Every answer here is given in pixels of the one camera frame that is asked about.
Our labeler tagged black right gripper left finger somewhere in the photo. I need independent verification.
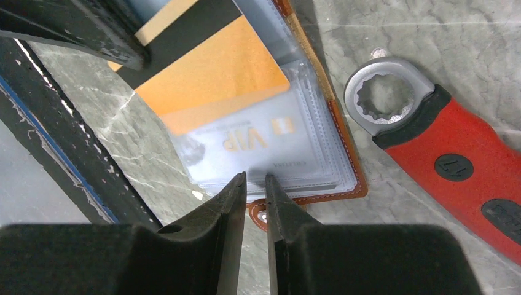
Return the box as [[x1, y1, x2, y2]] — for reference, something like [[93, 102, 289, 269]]
[[1, 173, 246, 294]]

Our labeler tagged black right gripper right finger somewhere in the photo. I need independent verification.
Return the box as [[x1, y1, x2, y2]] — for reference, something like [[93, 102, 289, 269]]
[[265, 175, 482, 294]]

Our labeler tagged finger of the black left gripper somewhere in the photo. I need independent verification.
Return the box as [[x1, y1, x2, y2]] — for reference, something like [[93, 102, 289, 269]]
[[1, 0, 151, 70]]

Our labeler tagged orange black credit card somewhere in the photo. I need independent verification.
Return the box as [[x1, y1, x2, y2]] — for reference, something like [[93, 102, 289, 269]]
[[109, 1, 290, 135]]

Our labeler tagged brown leather card holder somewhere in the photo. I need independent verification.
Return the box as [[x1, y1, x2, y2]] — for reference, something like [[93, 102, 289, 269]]
[[164, 1, 368, 229]]

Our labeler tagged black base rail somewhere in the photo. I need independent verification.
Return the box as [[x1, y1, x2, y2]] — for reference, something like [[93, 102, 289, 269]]
[[1, 37, 162, 230]]

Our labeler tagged red handled adjustable wrench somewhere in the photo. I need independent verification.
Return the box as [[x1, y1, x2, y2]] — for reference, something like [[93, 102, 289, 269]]
[[344, 57, 520, 263]]

